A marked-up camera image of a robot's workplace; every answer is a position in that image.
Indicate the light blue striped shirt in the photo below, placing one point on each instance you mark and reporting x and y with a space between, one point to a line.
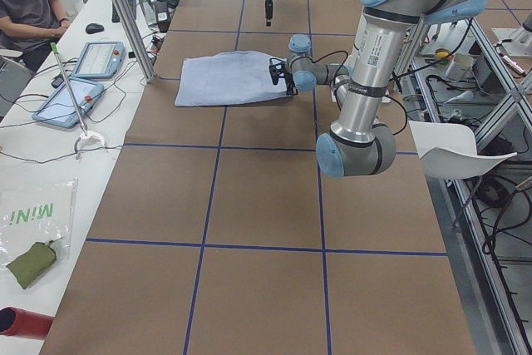
228 78

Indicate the black keyboard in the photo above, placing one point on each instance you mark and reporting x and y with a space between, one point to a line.
115 18

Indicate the black computer mouse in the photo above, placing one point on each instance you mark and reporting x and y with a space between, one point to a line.
93 28

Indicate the far teach pendant tablet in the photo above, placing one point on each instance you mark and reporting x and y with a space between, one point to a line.
99 60

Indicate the teach pendant tablet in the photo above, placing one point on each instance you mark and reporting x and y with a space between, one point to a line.
99 60
58 109

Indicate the green reacher grabber stick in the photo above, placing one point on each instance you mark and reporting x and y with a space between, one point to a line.
86 134

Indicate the small black phone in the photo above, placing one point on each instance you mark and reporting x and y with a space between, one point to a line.
57 81

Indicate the near teach pendant tablet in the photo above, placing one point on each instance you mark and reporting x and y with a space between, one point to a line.
58 109

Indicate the seated person grey shirt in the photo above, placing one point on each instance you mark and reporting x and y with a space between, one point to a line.
30 26

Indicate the clear plastic bag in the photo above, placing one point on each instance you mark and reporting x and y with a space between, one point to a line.
40 212

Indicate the green fabric pouch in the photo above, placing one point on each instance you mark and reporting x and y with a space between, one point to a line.
28 267

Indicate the red cylinder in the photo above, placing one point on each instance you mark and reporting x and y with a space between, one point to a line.
20 323

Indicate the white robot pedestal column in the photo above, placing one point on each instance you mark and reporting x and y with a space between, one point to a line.
351 61

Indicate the aluminium frame post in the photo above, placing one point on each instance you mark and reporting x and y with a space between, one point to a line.
132 32

